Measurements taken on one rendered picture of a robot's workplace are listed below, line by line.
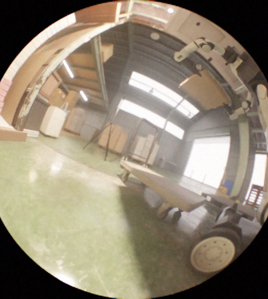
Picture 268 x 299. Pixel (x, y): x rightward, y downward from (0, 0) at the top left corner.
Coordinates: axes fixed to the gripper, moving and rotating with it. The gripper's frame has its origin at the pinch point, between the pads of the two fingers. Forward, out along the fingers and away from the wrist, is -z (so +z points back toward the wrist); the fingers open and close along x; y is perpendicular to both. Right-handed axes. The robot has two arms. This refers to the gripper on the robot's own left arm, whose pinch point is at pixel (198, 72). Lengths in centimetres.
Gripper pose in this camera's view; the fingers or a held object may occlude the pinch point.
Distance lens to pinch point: 100.9
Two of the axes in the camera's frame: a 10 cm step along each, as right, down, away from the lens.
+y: 2.2, 0.5, -9.7
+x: -3.7, 9.3, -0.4
